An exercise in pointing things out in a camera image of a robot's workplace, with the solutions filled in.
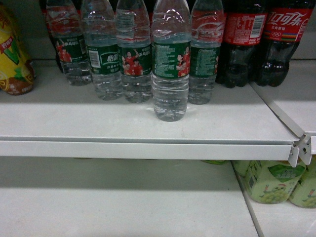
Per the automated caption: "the front clear water bottle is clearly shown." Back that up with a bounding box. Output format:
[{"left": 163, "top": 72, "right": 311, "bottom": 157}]
[{"left": 151, "top": 0, "right": 192, "bottom": 122}]

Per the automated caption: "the water bottle athletes label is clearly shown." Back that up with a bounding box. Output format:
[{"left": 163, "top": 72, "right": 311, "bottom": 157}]
[{"left": 116, "top": 0, "right": 152, "bottom": 103}]

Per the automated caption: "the white metal shelf board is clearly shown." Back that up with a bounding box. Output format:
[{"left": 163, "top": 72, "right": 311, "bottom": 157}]
[{"left": 0, "top": 61, "right": 298, "bottom": 160}]

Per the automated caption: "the water bottle right rear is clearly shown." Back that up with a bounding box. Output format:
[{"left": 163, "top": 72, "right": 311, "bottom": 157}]
[{"left": 188, "top": 0, "right": 226, "bottom": 105}]

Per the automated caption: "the water bottle barcode label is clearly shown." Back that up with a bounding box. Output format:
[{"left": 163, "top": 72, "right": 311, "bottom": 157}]
[{"left": 81, "top": 0, "right": 123, "bottom": 100}]

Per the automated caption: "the water bottle far left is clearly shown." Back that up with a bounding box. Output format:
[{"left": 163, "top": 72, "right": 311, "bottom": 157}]
[{"left": 46, "top": 0, "right": 91, "bottom": 86}]

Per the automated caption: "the white adjacent shelf board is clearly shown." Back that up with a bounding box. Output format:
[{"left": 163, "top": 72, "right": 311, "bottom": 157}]
[{"left": 250, "top": 60, "right": 316, "bottom": 166}]

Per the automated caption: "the green grape juice bottle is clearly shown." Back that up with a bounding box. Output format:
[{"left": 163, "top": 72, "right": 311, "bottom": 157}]
[{"left": 244, "top": 160, "right": 306, "bottom": 204}]

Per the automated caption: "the cola bottle barcode side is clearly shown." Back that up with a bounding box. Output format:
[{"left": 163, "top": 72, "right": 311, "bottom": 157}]
[{"left": 216, "top": 0, "right": 267, "bottom": 88}]

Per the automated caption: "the yellow lemon tea bottle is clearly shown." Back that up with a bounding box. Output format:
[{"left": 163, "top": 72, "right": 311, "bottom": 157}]
[{"left": 0, "top": 3, "right": 35, "bottom": 95}]

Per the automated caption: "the cola bottle red label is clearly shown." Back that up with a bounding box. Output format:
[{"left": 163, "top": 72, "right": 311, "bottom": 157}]
[{"left": 253, "top": 0, "right": 316, "bottom": 87}]

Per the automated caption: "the green juice bottle right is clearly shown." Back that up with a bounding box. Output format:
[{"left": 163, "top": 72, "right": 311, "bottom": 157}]
[{"left": 289, "top": 155, "right": 316, "bottom": 208}]

